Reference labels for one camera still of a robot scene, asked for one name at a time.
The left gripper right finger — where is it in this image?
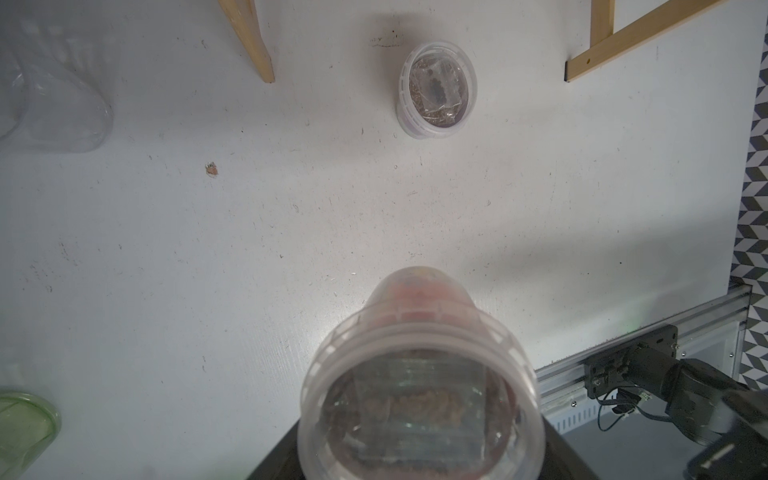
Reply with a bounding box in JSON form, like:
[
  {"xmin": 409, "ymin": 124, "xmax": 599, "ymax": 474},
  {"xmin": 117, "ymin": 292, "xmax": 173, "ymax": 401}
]
[{"xmin": 539, "ymin": 419, "xmax": 598, "ymax": 480}]

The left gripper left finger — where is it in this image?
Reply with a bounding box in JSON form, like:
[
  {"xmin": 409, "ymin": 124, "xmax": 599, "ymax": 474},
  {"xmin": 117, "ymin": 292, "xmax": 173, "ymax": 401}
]
[{"xmin": 248, "ymin": 422, "xmax": 306, "ymax": 480}]

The small clear tub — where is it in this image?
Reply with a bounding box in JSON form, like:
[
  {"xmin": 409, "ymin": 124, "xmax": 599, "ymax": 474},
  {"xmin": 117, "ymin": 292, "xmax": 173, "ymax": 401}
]
[
  {"xmin": 297, "ymin": 267, "xmax": 545, "ymax": 479},
  {"xmin": 396, "ymin": 41, "xmax": 477, "ymax": 139}
]

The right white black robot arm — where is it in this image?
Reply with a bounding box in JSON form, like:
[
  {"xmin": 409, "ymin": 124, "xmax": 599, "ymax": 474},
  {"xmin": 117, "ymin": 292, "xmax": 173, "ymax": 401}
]
[{"xmin": 624, "ymin": 347, "xmax": 767, "ymax": 479}]

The bamboo three-tier shelf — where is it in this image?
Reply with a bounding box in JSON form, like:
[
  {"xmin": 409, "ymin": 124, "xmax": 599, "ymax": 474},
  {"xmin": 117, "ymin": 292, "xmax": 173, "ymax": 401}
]
[{"xmin": 218, "ymin": 0, "xmax": 720, "ymax": 83}]

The green translucent plastic cup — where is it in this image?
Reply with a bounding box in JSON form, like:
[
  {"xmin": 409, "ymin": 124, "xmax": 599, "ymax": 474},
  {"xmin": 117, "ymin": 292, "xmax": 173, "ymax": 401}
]
[{"xmin": 1, "ymin": 390, "xmax": 61, "ymax": 479}]

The clear glass cup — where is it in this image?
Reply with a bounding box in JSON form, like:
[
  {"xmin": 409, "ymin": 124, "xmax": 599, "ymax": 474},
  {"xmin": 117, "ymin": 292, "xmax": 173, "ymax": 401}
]
[{"xmin": 1, "ymin": 22, "xmax": 113, "ymax": 155}]

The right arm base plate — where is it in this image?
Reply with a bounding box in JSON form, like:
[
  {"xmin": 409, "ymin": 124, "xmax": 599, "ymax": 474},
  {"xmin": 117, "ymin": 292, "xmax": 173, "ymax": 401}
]
[{"xmin": 584, "ymin": 325, "xmax": 678, "ymax": 399}]

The aluminium front rail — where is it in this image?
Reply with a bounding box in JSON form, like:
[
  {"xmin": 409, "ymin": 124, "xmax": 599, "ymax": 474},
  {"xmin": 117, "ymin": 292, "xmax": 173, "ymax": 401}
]
[{"xmin": 537, "ymin": 282, "xmax": 751, "ymax": 444}]

